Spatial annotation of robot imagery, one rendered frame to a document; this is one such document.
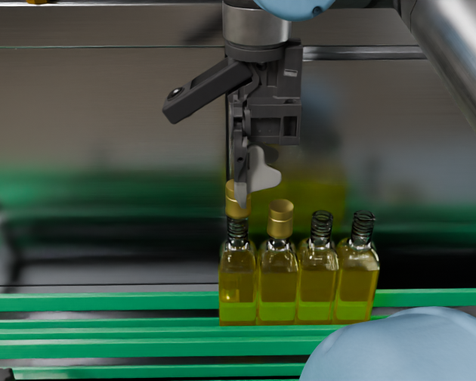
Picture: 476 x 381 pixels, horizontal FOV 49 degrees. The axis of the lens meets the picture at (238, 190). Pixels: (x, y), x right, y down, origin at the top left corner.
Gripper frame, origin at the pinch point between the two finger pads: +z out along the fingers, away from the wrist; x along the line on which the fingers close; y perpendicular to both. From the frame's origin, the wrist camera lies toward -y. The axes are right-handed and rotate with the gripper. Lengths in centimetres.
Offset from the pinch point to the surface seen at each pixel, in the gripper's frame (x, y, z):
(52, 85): 14.5, -27.0, -8.9
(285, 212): -1.7, 6.3, 2.4
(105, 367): -6.6, -20.0, 27.5
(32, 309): 2.6, -33.3, 24.7
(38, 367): -6.5, -30.0, 27.3
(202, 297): 3.0, -5.8, 22.4
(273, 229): -1.5, 4.7, 5.3
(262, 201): 11.9, 4.0, 9.9
